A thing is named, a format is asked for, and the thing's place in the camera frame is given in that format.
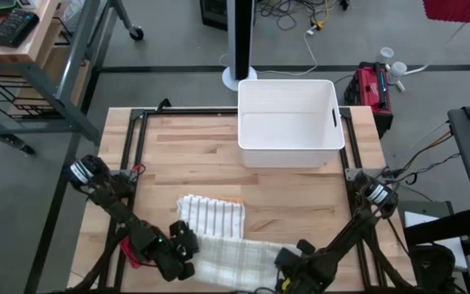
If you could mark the white perforated plastic basket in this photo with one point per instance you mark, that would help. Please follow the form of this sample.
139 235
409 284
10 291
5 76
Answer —
288 118

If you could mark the white pole with round base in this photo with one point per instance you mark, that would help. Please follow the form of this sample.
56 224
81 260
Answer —
231 41

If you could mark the black caster wheel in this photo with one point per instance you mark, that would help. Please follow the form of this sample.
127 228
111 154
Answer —
137 32

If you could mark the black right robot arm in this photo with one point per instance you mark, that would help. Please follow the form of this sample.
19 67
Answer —
353 228

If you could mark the black floor box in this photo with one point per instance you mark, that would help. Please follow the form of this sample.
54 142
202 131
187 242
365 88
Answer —
212 14

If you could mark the green tray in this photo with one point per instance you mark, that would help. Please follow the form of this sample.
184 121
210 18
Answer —
2 5

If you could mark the black clamp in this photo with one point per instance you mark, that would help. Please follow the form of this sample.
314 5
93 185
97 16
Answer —
164 104

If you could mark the white towel with pink stripes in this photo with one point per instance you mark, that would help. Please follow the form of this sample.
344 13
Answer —
210 216

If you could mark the black backpack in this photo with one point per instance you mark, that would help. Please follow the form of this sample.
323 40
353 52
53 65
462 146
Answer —
433 265

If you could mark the white paper sheet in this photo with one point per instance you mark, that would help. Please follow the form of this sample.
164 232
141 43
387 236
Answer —
418 218

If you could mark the wooden side table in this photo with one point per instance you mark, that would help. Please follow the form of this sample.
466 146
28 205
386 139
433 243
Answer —
10 55

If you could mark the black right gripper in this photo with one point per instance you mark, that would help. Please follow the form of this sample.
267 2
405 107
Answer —
306 273

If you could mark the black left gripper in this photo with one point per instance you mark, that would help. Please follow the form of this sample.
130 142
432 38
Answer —
171 259

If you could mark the black metal table frame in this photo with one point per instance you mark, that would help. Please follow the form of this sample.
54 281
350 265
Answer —
135 134

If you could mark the red tool bag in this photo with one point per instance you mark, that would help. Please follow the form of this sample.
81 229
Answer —
367 90

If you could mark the black keypad device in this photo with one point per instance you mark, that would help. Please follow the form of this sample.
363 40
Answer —
12 28

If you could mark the red acoustic panel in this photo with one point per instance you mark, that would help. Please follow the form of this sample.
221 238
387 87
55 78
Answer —
459 10

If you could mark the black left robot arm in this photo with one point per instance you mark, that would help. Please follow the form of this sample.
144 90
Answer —
112 204

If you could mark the yellow checked towel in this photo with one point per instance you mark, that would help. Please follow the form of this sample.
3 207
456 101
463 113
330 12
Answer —
233 199

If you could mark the plain white towel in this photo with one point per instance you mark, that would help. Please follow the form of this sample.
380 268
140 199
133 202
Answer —
239 261

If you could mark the red square box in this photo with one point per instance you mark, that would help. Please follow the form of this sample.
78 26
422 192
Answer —
127 251

